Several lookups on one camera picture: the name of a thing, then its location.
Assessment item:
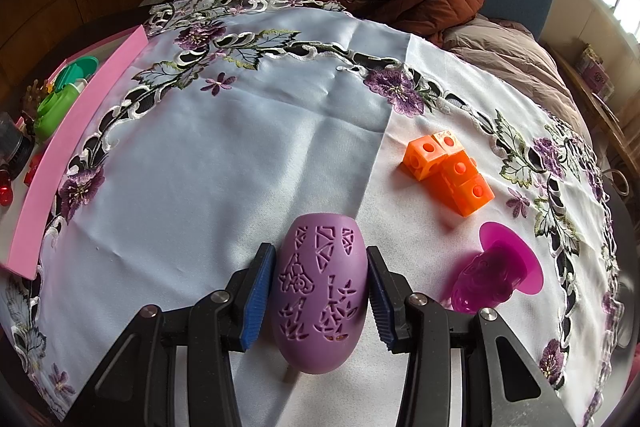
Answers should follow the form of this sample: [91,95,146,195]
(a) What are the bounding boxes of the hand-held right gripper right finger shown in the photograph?
[366,246,576,427]

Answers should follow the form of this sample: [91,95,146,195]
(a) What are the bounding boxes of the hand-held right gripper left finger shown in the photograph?
[65,243,277,427]

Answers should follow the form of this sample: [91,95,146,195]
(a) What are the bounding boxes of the purple carved egg shell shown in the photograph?
[270,213,372,376]

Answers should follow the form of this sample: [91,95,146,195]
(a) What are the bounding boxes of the pink tray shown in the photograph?
[0,26,150,281]

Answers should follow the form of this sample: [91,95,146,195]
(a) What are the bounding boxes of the small red block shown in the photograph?
[24,154,47,186]

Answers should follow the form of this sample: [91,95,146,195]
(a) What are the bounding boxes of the red metallic cylinder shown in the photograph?
[0,166,16,208]

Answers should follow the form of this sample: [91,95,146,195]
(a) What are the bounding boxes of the green plug-in device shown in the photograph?
[36,79,91,140]

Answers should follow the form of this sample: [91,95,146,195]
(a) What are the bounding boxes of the grey cylindrical disc case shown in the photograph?
[0,112,37,180]

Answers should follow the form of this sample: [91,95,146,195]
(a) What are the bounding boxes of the brown moose figurine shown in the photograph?
[21,78,54,136]

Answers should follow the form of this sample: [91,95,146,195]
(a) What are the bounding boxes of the magenta perforated strainer toy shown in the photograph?
[447,221,544,314]

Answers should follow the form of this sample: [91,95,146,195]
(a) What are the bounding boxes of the orange linked cubes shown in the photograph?
[401,130,496,218]

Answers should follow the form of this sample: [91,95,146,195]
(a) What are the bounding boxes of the embroidered floral tablecloth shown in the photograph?
[0,0,622,427]

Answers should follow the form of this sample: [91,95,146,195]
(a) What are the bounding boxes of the wooden side table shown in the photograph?
[550,47,640,175]

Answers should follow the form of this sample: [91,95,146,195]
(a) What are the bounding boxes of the teal green plastic piece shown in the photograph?
[54,56,100,90]

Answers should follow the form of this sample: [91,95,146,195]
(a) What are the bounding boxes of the purple patterned box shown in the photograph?
[575,45,617,102]

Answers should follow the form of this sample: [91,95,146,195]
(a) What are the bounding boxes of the white cable loop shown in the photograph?
[604,166,633,198]

